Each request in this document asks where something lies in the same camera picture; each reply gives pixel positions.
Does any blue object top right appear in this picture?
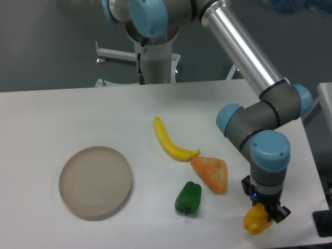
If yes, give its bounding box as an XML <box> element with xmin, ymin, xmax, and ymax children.
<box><xmin>263</xmin><ymin>0</ymin><xmax>331</xmax><ymax>17</ymax></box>

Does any yellow toy banana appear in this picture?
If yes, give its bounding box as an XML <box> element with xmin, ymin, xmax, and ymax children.
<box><xmin>153</xmin><ymin>116</ymin><xmax>200</xmax><ymax>161</ymax></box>

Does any beige round plate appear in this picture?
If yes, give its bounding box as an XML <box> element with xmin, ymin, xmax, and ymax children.
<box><xmin>59</xmin><ymin>146</ymin><xmax>133</xmax><ymax>220</ymax></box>

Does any black box at edge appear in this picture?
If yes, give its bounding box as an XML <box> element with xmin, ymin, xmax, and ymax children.
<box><xmin>312</xmin><ymin>210</ymin><xmax>331</xmax><ymax>238</ymax></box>

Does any green toy bell pepper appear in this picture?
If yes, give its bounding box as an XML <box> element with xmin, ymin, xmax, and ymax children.
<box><xmin>174</xmin><ymin>182</ymin><xmax>202</xmax><ymax>215</ymax></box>

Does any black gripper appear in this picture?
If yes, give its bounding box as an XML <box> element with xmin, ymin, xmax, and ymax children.
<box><xmin>241</xmin><ymin>175</ymin><xmax>291</xmax><ymax>223</ymax></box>

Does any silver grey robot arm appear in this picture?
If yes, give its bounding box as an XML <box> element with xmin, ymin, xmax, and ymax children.
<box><xmin>101</xmin><ymin>1</ymin><xmax>313</xmax><ymax>223</ymax></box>

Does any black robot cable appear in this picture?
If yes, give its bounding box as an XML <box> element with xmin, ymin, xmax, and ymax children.
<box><xmin>136</xmin><ymin>37</ymin><xmax>149</xmax><ymax>85</ymax></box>

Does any white table leg frame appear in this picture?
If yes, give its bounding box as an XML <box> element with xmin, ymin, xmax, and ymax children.
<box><xmin>226</xmin><ymin>64</ymin><xmax>244</xmax><ymax>80</ymax></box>

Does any yellow toy bell pepper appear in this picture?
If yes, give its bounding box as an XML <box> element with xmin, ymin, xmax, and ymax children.
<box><xmin>243</xmin><ymin>203</ymin><xmax>274</xmax><ymax>235</ymax></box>

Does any orange toy bread wedge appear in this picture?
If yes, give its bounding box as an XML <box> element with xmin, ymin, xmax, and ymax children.
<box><xmin>190</xmin><ymin>156</ymin><xmax>228</xmax><ymax>194</ymax></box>

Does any white side table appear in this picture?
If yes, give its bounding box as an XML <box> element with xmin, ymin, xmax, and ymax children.
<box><xmin>302</xmin><ymin>82</ymin><xmax>331</xmax><ymax>130</ymax></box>

